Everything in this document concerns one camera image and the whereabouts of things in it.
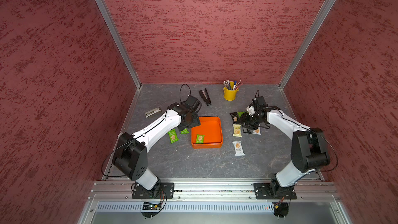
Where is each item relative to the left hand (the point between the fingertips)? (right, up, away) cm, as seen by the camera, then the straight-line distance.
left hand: (191, 127), depth 84 cm
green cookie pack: (-5, -5, +10) cm, 12 cm away
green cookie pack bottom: (+4, -8, +6) cm, 11 cm away
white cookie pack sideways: (+40, -5, +10) cm, 42 cm away
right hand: (+29, -1, +6) cm, 30 cm away
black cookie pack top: (+28, +3, +16) cm, 32 cm away
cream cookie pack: (+28, -4, +11) cm, 30 cm away
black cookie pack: (+34, -4, +11) cm, 36 cm away
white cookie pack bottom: (+27, -13, +3) cm, 30 cm away
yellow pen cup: (+26, +18, +25) cm, 40 cm away
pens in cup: (+27, +26, +25) cm, 45 cm away
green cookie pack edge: (-12, -7, +8) cm, 16 cm away
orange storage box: (+10, -7, +11) cm, 16 cm away
